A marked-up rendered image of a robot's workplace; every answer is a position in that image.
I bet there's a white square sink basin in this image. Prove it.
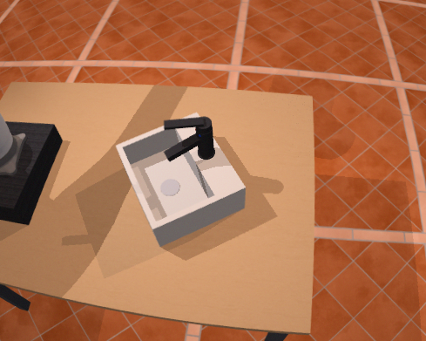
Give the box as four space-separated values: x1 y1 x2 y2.
116 126 246 247

